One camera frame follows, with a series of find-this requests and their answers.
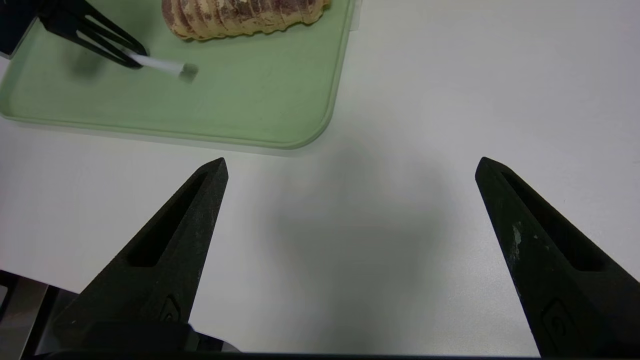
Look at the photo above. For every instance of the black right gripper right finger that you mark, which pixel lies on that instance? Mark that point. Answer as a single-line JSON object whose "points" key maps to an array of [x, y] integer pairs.
{"points": [[555, 270]]}

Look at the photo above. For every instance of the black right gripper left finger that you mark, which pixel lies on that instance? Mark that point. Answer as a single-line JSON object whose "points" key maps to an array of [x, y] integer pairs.
{"points": [[160, 270]]}

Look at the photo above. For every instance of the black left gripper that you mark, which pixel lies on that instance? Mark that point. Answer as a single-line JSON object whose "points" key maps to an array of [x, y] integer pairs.
{"points": [[15, 22]]}

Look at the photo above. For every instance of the white pen with blue print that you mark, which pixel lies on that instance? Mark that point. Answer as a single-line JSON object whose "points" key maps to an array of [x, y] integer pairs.
{"points": [[160, 65]]}

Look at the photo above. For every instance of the striped brown bread loaf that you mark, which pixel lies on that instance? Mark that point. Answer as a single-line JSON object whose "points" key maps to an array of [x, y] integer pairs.
{"points": [[240, 17]]}

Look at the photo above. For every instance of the light green plastic tray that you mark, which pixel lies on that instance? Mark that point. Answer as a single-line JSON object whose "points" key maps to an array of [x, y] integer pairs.
{"points": [[250, 100]]}

